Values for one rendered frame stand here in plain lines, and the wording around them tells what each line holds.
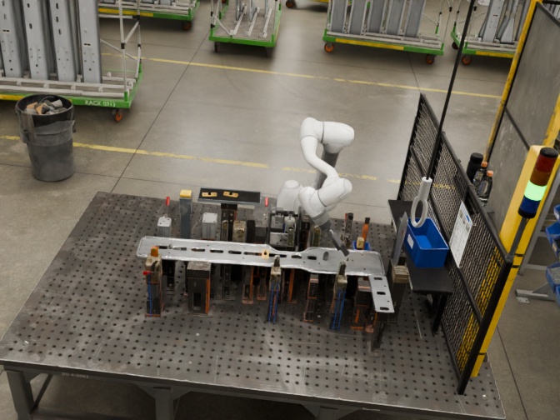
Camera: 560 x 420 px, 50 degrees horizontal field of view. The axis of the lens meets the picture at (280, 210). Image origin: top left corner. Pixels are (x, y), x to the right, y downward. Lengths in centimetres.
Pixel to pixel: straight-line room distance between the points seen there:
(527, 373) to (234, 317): 218
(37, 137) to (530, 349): 444
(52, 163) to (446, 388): 409
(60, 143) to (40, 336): 279
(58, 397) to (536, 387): 310
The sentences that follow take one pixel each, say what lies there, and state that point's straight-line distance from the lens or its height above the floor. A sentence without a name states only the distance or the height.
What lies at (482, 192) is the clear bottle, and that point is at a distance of 326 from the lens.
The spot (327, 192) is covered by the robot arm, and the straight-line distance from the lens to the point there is 311.
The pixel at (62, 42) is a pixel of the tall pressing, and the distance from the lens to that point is 735.
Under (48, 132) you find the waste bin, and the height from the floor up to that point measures 54.
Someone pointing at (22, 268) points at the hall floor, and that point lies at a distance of 500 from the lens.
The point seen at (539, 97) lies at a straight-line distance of 506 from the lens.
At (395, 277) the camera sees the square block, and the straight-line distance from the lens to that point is 329.
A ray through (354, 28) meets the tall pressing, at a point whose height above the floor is 39.
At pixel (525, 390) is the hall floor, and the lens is 447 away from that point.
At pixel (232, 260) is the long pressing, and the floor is 100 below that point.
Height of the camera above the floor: 303
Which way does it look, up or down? 33 degrees down
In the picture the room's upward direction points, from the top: 6 degrees clockwise
